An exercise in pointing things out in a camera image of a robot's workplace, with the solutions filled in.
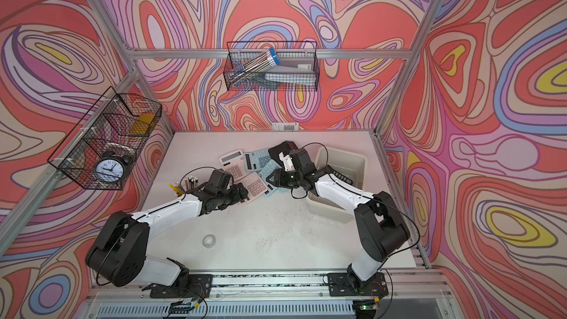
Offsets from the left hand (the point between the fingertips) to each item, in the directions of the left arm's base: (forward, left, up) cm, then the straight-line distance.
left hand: (244, 194), depth 90 cm
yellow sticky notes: (+13, +36, +26) cm, 46 cm away
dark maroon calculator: (+26, -17, 0) cm, 31 cm away
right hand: (+1, -12, +6) cm, 14 cm away
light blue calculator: (+12, -8, -1) cm, 15 cm away
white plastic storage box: (+11, -46, +6) cm, 47 cm away
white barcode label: (+44, -17, -2) cm, 47 cm away
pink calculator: (+6, -3, -2) cm, 7 cm away
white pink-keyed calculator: (+18, +7, -3) cm, 20 cm away
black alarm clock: (-5, +37, +25) cm, 45 cm away
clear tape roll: (-17, +12, -6) cm, 22 cm away
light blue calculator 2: (+20, -2, -2) cm, 20 cm away
